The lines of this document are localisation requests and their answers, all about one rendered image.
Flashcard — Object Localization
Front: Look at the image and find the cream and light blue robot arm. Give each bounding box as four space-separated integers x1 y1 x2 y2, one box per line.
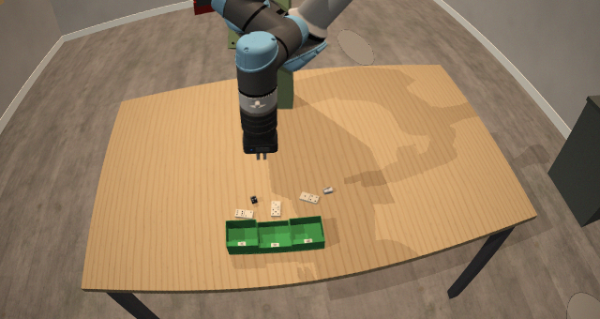
211 0 352 98

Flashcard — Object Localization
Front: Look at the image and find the cream domino tile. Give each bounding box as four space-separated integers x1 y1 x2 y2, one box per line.
299 192 320 205
271 201 280 217
235 209 254 220

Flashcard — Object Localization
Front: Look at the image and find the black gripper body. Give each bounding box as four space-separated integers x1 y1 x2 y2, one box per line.
238 89 278 154

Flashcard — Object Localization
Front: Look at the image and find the green three-compartment bin rack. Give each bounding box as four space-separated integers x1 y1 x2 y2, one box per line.
225 216 325 255

